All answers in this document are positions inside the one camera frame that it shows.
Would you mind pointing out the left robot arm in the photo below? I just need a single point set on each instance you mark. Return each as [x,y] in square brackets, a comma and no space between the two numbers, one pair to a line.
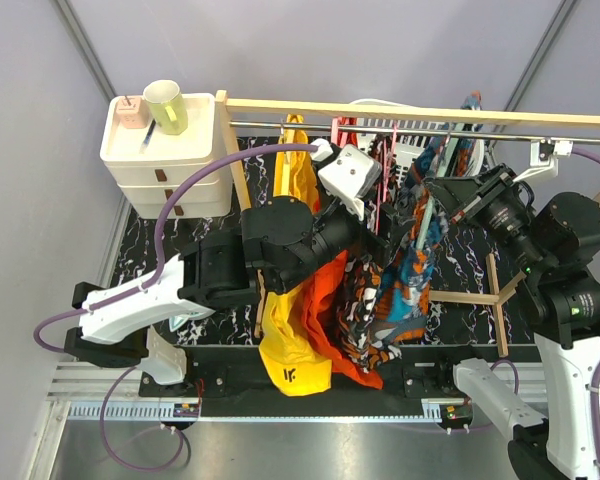
[275,248]

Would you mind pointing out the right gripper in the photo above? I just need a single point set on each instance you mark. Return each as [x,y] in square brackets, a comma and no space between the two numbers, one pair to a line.
[463,198]

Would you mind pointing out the mint green hanger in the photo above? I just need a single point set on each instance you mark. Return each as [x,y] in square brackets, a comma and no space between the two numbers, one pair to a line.
[441,166]

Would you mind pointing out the blue pen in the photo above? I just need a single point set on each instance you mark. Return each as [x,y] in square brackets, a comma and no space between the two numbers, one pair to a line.
[148,136]

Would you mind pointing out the white laundry basket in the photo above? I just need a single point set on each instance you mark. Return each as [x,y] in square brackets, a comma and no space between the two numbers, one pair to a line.
[410,146]

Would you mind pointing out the yellow shorts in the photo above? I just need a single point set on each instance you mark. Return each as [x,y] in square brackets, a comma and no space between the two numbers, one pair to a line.
[290,361]

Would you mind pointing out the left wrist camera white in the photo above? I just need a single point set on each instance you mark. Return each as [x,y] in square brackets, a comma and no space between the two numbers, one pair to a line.
[347,174]

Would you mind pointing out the green mug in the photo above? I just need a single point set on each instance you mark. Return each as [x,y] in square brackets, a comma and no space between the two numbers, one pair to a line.
[166,105]

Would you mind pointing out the wooden clothes rack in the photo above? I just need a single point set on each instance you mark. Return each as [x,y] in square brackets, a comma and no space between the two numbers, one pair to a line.
[228,106]

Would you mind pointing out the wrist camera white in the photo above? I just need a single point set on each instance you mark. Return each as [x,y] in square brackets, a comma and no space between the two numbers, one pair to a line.
[347,174]
[545,155]

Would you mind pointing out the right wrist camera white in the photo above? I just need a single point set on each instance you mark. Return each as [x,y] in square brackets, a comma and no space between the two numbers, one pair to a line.
[545,155]

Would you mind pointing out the pink cube holder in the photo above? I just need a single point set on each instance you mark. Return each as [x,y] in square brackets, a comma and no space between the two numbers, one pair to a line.
[132,112]

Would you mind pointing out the blue patterned shorts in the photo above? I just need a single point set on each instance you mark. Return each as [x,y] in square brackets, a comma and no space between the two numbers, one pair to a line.
[402,307]

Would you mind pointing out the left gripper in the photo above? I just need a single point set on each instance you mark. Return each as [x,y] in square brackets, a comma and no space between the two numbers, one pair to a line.
[382,247]

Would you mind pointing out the black orange patterned shorts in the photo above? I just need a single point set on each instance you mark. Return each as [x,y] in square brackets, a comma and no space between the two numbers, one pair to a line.
[362,279]

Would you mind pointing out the cream drawer unit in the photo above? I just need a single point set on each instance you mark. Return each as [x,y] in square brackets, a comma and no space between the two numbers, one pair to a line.
[148,178]

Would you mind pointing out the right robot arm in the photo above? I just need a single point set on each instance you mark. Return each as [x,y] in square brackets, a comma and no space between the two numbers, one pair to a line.
[560,301]

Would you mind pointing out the thin pink hanger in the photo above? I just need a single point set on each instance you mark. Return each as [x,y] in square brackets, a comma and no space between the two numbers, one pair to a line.
[384,150]

